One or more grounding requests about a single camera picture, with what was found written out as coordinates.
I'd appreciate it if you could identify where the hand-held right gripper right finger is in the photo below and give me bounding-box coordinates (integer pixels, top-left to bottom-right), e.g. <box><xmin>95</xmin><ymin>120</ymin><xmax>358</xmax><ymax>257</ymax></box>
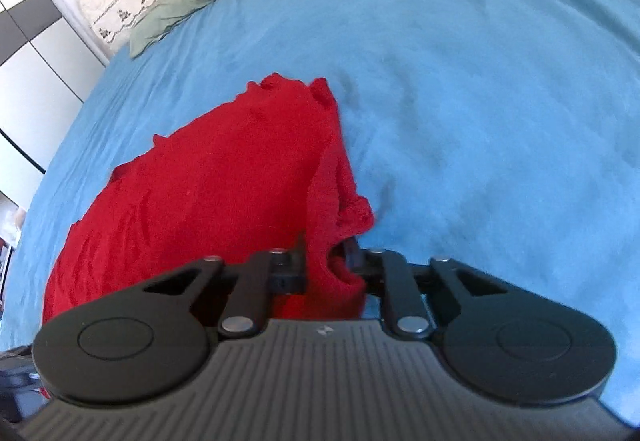
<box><xmin>341</xmin><ymin>236</ymin><xmax>517</xmax><ymax>340</ymax></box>

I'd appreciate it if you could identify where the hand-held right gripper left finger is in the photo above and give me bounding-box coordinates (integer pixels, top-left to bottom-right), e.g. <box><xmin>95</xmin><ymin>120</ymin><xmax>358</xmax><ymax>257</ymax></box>
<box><xmin>127</xmin><ymin>232</ymin><xmax>308</xmax><ymax>338</ymax></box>

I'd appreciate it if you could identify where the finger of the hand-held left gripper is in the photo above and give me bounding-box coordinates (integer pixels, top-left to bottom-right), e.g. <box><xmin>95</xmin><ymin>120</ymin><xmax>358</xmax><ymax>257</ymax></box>
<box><xmin>0</xmin><ymin>345</ymin><xmax>46</xmax><ymax>424</ymax></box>

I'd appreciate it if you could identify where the red knit sweater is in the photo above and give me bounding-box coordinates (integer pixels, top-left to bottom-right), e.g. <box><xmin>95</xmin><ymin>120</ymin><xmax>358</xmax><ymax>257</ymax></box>
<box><xmin>42</xmin><ymin>73</ymin><xmax>376</xmax><ymax>403</ymax></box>

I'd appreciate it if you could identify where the white wardrobe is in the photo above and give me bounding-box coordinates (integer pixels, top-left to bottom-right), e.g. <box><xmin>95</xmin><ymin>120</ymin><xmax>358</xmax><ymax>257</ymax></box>
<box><xmin>0</xmin><ymin>0</ymin><xmax>109</xmax><ymax>178</ymax></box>

